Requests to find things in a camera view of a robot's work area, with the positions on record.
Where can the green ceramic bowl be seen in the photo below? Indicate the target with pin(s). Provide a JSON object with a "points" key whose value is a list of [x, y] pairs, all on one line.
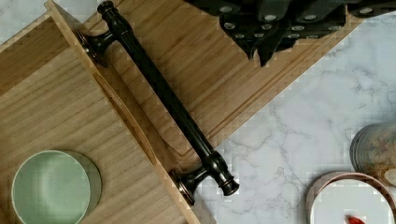
{"points": [[56, 187]]}

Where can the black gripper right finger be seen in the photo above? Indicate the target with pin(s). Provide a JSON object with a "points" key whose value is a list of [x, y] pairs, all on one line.
{"points": [[298, 19]]}

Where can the bamboo cutting board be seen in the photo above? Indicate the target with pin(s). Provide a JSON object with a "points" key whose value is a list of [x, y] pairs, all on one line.
{"points": [[210, 74]]}

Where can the clear cereal jar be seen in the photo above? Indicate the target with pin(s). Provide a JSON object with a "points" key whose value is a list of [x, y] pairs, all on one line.
{"points": [[373, 152]]}

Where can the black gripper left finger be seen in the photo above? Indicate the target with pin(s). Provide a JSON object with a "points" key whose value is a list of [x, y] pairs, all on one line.
{"points": [[254, 25]]}

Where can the black drawer handle bar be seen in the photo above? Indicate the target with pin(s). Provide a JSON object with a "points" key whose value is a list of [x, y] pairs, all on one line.
{"points": [[212, 163]]}

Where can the wooden drawer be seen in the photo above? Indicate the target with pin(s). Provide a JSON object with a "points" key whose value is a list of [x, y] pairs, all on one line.
{"points": [[54, 97]]}

